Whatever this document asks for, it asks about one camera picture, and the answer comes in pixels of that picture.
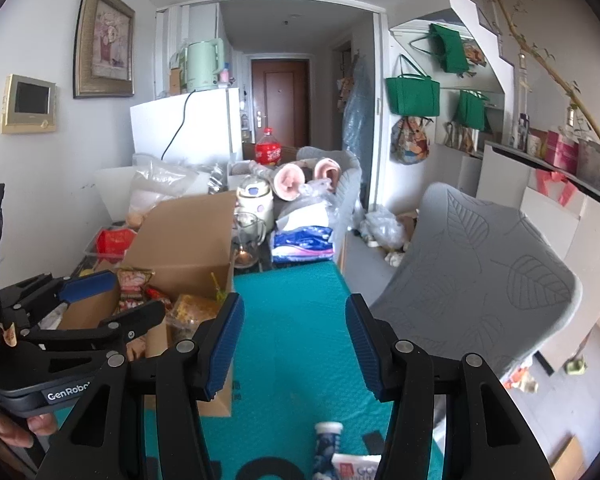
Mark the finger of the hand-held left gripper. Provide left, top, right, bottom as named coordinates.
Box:
left=19, top=300, right=167, bottom=354
left=0, top=269, right=120, bottom=331

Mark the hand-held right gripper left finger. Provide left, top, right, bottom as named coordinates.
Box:
left=35, top=292, right=246, bottom=480

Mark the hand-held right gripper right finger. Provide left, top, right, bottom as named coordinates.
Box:
left=345, top=294, right=551, bottom=480

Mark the red brown snack packet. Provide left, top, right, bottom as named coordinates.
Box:
left=115, top=267, right=156, bottom=316

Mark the red white snack packet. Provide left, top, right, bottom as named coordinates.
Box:
left=144, top=285, right=174, bottom=312

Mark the yellow popcorn bag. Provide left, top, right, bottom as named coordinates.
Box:
left=166, top=294, right=222, bottom=334

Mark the brown cardboard box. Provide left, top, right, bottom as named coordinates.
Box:
left=55, top=191, right=237, bottom=418

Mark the person's left hand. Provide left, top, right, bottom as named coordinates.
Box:
left=0, top=409, right=59, bottom=449

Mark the clear plastic bin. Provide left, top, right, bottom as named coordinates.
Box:
left=82, top=227, right=139, bottom=262

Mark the red snack bag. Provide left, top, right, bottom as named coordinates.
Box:
left=96, top=229, right=137, bottom=257

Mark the small yellow green packet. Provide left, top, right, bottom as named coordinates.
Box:
left=209, top=272, right=229, bottom=304

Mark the glass jug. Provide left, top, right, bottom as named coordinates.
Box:
left=232, top=211, right=268, bottom=269

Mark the blue tube white cap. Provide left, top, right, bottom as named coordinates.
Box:
left=313, top=421, right=344, bottom=480

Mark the blue tissue pack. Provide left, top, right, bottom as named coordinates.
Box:
left=271, top=225, right=335, bottom=264

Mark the crumpled plastic bag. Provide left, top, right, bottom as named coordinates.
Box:
left=362, top=205, right=407, bottom=252

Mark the plastic bag of bread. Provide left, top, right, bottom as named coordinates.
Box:
left=127, top=157, right=212, bottom=227

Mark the white blue packet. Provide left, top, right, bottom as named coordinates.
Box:
left=330, top=452, right=382, bottom=480

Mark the grey leaf-patterned chair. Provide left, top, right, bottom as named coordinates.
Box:
left=367, top=182, right=583, bottom=379

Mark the cream electric pot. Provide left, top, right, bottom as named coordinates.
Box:
left=236, top=180, right=275, bottom=229

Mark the white fridge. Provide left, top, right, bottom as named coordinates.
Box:
left=130, top=87, right=244, bottom=171

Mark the cola bottle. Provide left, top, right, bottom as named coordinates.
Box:
left=254, top=127, right=283, bottom=167

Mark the patterned cloth bag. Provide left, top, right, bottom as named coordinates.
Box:
left=390, top=115, right=431, bottom=166

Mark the plastic-wrapped hanging garment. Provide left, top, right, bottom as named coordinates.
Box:
left=342, top=57, right=376, bottom=182

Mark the framed picture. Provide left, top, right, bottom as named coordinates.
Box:
left=73, top=0, right=136, bottom=99

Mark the green electric kettle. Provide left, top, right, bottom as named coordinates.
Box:
left=186, top=39, right=226, bottom=94

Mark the pink ribbon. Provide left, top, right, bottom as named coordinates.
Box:
left=535, top=170, right=579, bottom=207

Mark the brown door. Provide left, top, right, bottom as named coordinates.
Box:
left=250, top=56, right=311, bottom=149

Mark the large green tote bag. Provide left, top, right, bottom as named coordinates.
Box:
left=385, top=55, right=441, bottom=117

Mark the pink gift box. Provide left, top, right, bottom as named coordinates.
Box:
left=545, top=130, right=579, bottom=169

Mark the translucent storage box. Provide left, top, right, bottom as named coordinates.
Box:
left=575, top=137, right=600, bottom=182

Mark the tilted green tote bag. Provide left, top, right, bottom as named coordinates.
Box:
left=411, top=22, right=469, bottom=74

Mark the bamboo branch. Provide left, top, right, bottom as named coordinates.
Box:
left=485, top=0, right=600, bottom=162

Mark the gold intercom wall panel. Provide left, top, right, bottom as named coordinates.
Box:
left=1, top=74, right=58, bottom=135

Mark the black power cable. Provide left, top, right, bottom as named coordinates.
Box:
left=161, top=91, right=197, bottom=161

